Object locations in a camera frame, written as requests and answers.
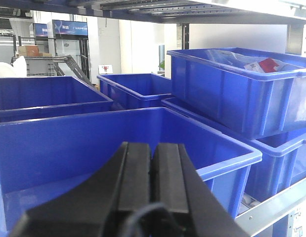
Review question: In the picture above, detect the steel front rack beam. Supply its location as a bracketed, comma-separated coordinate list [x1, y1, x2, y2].
[0, 0, 306, 24]

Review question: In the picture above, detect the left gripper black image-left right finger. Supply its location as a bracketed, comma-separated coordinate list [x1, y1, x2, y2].
[152, 143, 247, 237]

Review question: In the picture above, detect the steel rack beam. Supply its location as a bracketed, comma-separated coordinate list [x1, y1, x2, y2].
[235, 178, 306, 237]
[0, 0, 306, 24]

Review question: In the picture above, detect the black cable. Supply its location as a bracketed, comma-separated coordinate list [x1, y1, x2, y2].
[118, 202, 183, 237]

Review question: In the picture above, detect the lower steel rack beam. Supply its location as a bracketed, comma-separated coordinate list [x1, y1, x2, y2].
[235, 178, 306, 237]

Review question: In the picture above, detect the blue bin far left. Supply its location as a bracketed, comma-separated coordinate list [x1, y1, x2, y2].
[0, 76, 113, 122]

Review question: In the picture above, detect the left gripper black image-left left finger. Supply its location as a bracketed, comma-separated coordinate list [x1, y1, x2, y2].
[9, 142, 151, 237]

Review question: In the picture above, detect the grey plastic crate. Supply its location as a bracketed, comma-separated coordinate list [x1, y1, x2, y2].
[11, 56, 57, 77]

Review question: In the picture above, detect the cardboard box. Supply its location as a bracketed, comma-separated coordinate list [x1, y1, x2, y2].
[17, 45, 52, 57]

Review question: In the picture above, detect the stacked blue bin with bags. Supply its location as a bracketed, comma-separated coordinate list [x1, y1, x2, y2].
[168, 47, 306, 139]

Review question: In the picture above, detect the blue bin under stack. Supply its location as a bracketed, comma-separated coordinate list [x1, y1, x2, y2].
[161, 97, 306, 201]

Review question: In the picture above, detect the blue bin far centre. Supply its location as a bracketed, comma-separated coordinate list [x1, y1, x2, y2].
[97, 74, 173, 111]

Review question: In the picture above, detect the blue target plastic bin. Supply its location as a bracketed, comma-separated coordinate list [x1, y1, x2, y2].
[0, 107, 262, 237]

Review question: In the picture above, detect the clear plastic bag red label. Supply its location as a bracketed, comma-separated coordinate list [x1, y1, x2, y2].
[206, 49, 304, 73]

